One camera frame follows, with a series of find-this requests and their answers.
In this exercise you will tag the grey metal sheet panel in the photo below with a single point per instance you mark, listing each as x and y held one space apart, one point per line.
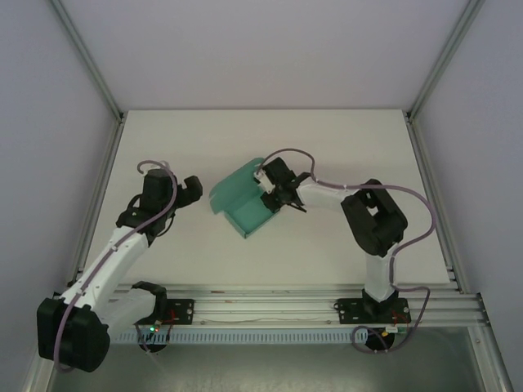
265 369

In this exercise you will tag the aluminium table side rail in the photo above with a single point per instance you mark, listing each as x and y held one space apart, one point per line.
433 196
104 183

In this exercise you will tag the aluminium frame post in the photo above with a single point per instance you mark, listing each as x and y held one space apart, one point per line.
88 61
445 61

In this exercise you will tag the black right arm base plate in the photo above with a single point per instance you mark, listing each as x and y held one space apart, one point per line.
347 310

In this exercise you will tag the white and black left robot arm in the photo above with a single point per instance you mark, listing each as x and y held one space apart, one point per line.
118 253

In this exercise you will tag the teal paper box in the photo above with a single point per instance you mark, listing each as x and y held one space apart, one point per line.
245 218

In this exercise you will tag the aluminium mounting rail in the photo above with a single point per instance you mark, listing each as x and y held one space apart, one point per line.
265 306

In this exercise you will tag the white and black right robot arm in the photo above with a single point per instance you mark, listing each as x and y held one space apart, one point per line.
376 220

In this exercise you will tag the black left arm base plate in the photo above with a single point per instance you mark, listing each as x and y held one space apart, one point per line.
184 310

